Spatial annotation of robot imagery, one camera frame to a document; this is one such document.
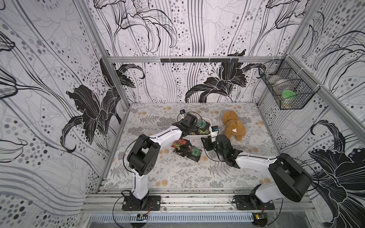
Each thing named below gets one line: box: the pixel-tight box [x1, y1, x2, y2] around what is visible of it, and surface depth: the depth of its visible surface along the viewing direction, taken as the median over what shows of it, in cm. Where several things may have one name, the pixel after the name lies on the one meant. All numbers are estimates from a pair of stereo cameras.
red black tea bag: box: [171, 138, 187, 151], surface depth 95 cm
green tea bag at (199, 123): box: [195, 119, 204, 128], surface depth 102 cm
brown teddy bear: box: [222, 110, 247, 142], surface depth 93 cm
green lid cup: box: [280, 90, 297, 108], surface depth 81 cm
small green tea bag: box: [189, 145, 203, 157], surface depth 92 cm
